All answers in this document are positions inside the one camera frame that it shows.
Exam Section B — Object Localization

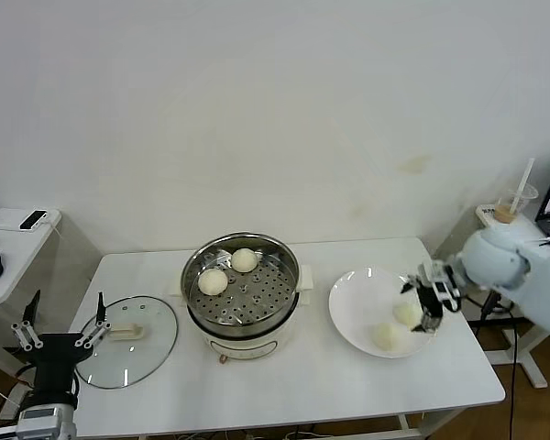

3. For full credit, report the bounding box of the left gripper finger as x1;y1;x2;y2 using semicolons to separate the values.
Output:
11;290;43;351
74;291;113;348

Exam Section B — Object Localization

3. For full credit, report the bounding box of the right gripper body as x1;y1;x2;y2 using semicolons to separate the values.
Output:
419;260;464;313

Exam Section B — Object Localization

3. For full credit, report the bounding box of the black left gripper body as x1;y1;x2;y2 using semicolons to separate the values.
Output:
34;333;92;400

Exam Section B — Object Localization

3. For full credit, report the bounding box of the white steamed baozi bun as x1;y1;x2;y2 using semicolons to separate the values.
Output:
197;269;228;296
370;322;404;353
392;302;424;327
231;247;260;274

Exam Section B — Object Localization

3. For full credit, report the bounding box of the glass lid with cream handle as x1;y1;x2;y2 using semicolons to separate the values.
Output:
75;295;179;390

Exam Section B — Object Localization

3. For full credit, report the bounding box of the stainless steel steamer basket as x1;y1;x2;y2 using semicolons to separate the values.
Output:
181;232;300;332

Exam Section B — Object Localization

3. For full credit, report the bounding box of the white round plate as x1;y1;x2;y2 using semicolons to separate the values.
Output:
328;268;436;359

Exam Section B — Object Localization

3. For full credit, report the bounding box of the white side table with phone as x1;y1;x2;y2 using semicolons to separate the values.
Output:
0;206;65;395

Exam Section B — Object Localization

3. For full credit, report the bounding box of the clear plastic drink cup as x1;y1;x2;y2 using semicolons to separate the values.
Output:
494;184;541;225

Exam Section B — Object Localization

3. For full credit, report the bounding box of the black smartphone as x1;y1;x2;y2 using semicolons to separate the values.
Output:
19;208;50;231

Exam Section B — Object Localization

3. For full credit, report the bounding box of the flat white box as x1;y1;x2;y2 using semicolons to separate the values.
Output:
0;207;61;232

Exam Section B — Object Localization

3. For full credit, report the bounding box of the white side table with laptop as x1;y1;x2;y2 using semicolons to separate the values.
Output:
475;203;550;391

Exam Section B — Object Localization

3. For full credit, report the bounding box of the white drinking straw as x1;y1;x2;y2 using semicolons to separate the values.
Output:
511;158;536;216

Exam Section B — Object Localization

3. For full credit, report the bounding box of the white electric cooker pot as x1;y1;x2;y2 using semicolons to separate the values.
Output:
169;263;315;366

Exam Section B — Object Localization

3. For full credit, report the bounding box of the black power cable with adapter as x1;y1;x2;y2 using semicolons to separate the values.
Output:
479;279;519;440

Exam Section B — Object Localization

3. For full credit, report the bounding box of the white charging cable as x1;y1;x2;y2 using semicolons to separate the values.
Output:
45;218;65;244

